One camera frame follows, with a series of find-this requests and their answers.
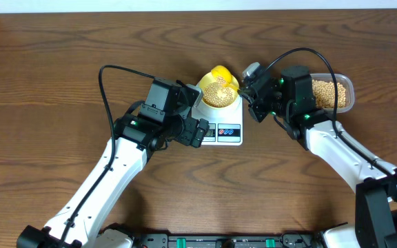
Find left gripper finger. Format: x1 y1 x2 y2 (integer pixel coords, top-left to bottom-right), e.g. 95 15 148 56
191 118 210 148
185 84 203 108

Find yellow measuring scoop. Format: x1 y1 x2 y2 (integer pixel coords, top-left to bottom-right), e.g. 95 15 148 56
211 65 238 92

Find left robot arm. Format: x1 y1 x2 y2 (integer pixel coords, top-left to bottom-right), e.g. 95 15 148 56
16 79 209 247

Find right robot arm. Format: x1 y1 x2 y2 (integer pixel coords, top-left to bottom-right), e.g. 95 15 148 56
238 63 397 247

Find white digital kitchen scale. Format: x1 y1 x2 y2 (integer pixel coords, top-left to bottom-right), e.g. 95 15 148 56
192 97 243 146

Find soybeans in yellow bowl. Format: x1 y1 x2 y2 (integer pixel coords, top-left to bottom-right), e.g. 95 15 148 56
203 76 236 107

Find yellow bowl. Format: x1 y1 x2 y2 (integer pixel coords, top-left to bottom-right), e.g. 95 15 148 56
197 72 239 107

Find clear plastic container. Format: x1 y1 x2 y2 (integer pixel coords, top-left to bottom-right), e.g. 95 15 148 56
311 73 355 114

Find pile of soybeans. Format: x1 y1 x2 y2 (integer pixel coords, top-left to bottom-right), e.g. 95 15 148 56
312 79 346 108

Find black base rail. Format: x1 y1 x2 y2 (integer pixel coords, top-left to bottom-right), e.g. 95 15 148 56
93 223 323 248

